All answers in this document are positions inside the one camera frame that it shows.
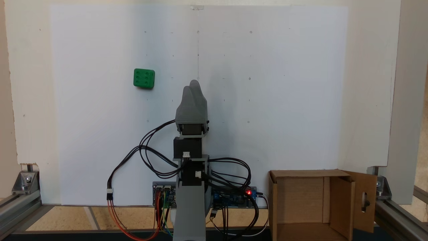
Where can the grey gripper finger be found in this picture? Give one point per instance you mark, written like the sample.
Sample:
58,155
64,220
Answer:
200,107
184,107

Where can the green die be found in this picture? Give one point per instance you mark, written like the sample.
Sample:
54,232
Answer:
144,78

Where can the grey printed robot arm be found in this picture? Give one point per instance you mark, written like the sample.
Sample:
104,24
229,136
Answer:
190,211

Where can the blue circuit board red LED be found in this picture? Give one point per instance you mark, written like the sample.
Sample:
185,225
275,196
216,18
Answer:
234,199

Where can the large white paper sheet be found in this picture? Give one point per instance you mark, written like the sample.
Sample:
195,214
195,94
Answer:
100,134

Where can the brown cardboard box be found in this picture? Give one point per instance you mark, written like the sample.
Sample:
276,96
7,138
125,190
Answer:
301,204

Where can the metal corner bracket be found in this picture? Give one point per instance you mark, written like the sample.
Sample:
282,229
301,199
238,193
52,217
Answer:
384,189
25,182

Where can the aluminium frame rail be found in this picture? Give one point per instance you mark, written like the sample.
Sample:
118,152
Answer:
16,211
398,217

